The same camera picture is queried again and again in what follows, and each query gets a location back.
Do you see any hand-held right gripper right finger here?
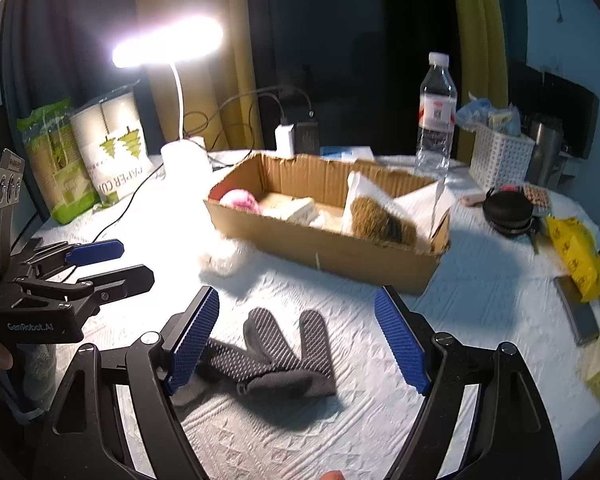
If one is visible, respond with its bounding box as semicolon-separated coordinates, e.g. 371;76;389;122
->
374;286;563;480

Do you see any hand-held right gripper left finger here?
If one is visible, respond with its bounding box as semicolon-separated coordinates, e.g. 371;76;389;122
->
32;286;220;480

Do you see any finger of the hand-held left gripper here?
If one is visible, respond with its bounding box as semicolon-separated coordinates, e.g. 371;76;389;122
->
10;239;126;281
16;264;156;311

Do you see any bag of cotton swabs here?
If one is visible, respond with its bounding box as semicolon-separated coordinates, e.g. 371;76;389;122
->
197;237;257;279

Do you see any dark grey dotted sock pair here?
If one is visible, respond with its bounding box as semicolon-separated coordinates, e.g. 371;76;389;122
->
172;307;339;409

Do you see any cardboard box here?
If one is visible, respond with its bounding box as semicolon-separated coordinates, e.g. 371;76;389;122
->
204;152;452;296

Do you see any pink plush toy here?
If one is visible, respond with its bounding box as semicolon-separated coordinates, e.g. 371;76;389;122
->
219;188;262;215

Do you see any white tissue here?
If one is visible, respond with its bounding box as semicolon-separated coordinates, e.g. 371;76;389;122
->
275;196;319;224

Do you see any person's left forearm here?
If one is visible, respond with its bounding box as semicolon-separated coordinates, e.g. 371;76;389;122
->
0;342;57;413

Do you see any white embossed tablecloth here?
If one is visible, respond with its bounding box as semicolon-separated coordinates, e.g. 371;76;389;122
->
10;150;600;480

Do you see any green printed bag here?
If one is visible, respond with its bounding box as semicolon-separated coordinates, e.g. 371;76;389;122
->
17;99;101;226

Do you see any paper cup pack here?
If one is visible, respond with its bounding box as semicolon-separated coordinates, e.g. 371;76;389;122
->
70;87;149;209

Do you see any white desk lamp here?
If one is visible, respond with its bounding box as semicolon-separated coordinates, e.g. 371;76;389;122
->
111;16;225;181

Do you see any black round zip case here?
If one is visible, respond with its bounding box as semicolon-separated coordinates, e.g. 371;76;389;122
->
482;189;536;236

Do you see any grey phone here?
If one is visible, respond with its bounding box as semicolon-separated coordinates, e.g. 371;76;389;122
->
554;275;600;346

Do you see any yellow printed packet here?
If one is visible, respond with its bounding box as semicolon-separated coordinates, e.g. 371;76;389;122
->
545;216;600;304

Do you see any small patterned box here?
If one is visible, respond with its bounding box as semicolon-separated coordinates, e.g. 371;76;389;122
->
522;182;554;216

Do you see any blue and white box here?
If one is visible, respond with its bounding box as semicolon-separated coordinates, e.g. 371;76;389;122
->
320;145;374;159

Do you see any white plastic basket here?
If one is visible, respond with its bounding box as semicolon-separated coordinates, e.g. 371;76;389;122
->
469;122;537;190

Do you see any yellow curtain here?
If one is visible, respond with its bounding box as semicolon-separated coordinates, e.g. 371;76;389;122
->
447;0;509;162
132;0;264;154

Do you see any white charger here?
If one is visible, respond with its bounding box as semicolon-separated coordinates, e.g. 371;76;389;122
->
275;123;296;156

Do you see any clear water bottle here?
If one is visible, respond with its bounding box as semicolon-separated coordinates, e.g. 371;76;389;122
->
416;51;458;172

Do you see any teal curtain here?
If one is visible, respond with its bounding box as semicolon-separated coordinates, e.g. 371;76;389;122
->
0;0;147;137
505;0;529;62

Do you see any black power adapter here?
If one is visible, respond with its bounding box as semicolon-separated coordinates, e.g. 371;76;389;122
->
292;120;321;156

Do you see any steel mug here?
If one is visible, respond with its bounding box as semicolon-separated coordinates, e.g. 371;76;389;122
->
527;115;566;189

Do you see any clear blue plastic wrapper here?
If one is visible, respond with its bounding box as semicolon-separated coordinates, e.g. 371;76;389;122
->
455;97;494;129

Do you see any pale yellow snack packet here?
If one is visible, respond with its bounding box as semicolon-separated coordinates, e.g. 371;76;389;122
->
487;105;524;136

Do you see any black monitor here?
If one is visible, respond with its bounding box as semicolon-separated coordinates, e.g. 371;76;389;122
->
507;60;546;122
542;72;600;159

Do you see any dark window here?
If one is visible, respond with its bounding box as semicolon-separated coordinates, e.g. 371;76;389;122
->
245;0;462;157

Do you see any thin black lamp cable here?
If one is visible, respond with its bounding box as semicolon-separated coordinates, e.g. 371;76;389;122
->
92;160;166;247

